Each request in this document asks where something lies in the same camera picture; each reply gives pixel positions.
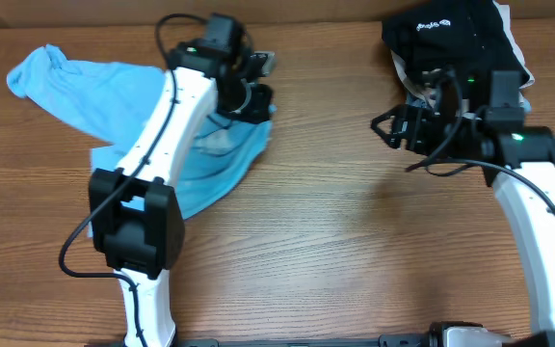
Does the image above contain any brown cardboard backboard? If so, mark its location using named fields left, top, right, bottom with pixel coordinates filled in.
left=0, top=0, right=555, bottom=30

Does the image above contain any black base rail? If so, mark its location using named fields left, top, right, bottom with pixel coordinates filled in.
left=84, top=321, right=555, bottom=347

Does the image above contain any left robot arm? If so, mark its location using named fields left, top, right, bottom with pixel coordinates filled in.
left=86, top=13, right=275, bottom=346

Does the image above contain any black folded shirt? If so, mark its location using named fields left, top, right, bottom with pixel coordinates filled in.
left=381, top=0, right=532, bottom=97

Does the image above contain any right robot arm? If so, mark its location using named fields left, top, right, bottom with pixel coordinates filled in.
left=370, top=68, right=555, bottom=346

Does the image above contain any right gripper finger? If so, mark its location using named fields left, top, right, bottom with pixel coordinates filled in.
left=371, top=123, right=401, bottom=148
left=370, top=105, right=403, bottom=129

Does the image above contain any beige folded shirt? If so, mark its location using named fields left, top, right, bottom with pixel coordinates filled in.
left=390, top=1, right=536, bottom=120

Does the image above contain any light blue t-shirt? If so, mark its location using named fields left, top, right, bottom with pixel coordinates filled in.
left=7, top=44, right=273, bottom=219

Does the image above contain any grey-blue folded shirt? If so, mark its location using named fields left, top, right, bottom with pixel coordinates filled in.
left=406, top=92, right=532, bottom=113

